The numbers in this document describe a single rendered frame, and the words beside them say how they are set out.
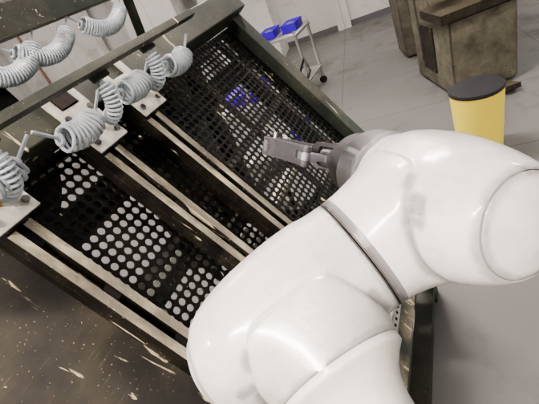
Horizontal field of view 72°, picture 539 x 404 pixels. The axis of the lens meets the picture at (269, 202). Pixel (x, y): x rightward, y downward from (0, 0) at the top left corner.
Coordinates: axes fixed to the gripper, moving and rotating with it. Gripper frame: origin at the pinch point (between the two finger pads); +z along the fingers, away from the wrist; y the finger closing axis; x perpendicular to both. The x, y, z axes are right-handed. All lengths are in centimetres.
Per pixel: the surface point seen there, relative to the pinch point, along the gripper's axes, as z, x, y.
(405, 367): 33, -70, 53
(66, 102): 40, 0, -50
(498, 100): 194, 32, 200
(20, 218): 17, -21, -51
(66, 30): 104, 23, -69
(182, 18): 59, 26, -25
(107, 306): 14, -38, -34
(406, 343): 40, -66, 56
